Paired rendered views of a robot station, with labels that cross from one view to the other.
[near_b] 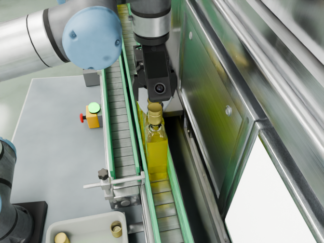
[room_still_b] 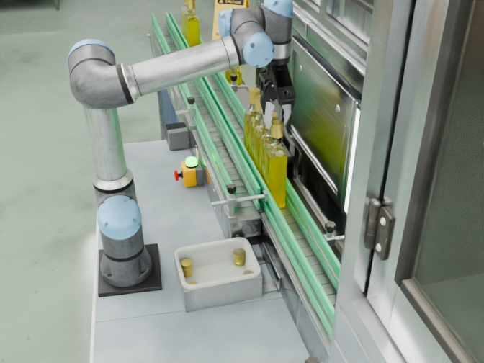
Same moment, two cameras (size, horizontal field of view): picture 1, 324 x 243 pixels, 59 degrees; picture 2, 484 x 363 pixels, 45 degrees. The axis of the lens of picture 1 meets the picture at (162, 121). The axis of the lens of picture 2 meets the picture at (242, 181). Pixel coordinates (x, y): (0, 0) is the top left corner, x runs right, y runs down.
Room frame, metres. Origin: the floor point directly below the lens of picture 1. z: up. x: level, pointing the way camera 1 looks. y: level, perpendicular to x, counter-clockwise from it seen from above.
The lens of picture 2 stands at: (-0.96, 0.23, 1.94)
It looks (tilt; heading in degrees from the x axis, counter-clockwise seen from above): 34 degrees down; 356
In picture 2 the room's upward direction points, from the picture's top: straight up
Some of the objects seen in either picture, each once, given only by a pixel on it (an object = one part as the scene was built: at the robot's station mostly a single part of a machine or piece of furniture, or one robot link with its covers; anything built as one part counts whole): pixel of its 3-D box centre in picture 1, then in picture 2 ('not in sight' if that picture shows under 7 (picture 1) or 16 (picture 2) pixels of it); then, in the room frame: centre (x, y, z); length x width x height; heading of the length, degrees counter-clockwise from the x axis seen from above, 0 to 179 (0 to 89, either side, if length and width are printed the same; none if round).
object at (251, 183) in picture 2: (114, 26); (199, 83); (1.31, 0.24, 0.93); 1.75 x 0.01 x 0.08; 11
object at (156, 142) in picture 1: (155, 152); (275, 174); (0.49, 0.02, 0.99); 0.06 x 0.06 x 0.21; 11
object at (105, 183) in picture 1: (114, 183); (239, 202); (0.41, 0.13, 0.95); 0.17 x 0.03 x 0.12; 101
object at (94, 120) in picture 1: (95, 116); (191, 173); (0.82, 0.28, 0.79); 0.07 x 0.07 x 0.07; 11
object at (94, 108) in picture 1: (93, 107); (191, 161); (0.82, 0.27, 0.84); 0.05 x 0.05 x 0.03
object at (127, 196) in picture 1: (125, 198); (245, 226); (0.41, 0.11, 0.85); 0.09 x 0.04 x 0.07; 101
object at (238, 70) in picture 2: not in sight; (233, 55); (1.39, 0.08, 1.01); 0.06 x 0.06 x 0.26; 26
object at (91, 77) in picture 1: (92, 74); (177, 136); (1.09, 0.33, 0.79); 0.08 x 0.08 x 0.08; 11
